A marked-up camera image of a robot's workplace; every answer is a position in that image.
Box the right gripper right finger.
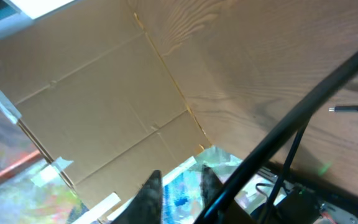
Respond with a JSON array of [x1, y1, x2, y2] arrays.
[[200, 165, 255, 224]]

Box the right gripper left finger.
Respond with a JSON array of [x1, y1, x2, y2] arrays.
[[110, 170, 163, 224]]

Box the black USB cable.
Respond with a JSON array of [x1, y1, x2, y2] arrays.
[[328, 105, 358, 114]]

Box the cardboard side panel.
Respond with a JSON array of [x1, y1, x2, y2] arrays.
[[0, 0, 209, 207]]

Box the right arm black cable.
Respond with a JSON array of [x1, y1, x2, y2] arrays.
[[193, 36, 358, 224]]

